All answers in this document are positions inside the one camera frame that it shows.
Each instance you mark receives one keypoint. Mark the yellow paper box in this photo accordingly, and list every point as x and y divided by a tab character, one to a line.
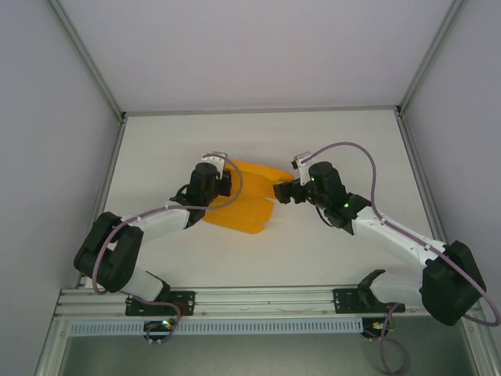
250	211

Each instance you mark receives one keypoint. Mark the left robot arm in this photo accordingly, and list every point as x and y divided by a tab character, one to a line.
117	254

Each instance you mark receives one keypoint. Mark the small controller board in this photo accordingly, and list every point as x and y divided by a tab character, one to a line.
160	326
377	327

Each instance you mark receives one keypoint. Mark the grey metal panel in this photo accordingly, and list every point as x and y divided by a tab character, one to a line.
254	356

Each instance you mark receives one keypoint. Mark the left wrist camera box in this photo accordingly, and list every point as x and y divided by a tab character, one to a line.
213	158

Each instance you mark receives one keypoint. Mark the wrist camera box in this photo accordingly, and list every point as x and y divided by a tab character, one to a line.
213	158
301	160

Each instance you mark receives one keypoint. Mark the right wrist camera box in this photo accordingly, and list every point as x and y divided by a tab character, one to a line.
301	160

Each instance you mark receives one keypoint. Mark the aluminium mounting rail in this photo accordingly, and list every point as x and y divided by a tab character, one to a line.
266	301

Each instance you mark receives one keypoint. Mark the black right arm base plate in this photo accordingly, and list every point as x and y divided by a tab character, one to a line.
344	301

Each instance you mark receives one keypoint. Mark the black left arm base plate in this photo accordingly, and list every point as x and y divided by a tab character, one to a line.
184	303

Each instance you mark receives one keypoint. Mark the aluminium frame post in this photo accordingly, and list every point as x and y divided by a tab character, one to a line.
428	55
88	58

